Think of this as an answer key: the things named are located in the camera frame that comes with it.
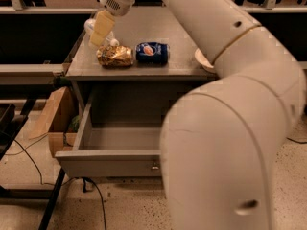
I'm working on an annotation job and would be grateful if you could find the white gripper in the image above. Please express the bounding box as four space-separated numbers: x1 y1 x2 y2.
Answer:
89 0 135 47

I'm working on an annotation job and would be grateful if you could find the orange gold can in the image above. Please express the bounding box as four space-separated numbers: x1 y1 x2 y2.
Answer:
96 45 133 67

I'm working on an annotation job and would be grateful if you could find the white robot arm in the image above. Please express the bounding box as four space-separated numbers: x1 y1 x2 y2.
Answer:
160 0 306 230

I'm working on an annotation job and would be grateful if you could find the blue pepsi can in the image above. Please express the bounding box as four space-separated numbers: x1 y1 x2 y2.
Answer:
135 42 169 64

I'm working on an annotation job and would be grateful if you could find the grey drawer cabinet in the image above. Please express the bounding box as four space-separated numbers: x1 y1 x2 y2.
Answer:
67 7 217 127

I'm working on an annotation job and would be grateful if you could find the open grey top drawer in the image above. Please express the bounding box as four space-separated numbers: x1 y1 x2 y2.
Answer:
56 91 161 177

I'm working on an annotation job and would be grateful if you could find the clear plastic water bottle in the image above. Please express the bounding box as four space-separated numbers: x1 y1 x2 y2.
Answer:
84 18 119 46

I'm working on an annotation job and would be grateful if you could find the cardboard box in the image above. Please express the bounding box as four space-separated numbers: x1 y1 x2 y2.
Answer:
29 87 79 156

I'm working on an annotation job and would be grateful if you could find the white bowl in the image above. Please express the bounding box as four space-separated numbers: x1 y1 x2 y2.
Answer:
194 49 216 74

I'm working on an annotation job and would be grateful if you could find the black floor cable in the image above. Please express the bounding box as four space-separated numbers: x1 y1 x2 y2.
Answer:
0 129 108 230

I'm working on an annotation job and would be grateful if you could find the black table frame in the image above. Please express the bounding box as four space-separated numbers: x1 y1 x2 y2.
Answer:
0 98 66 230

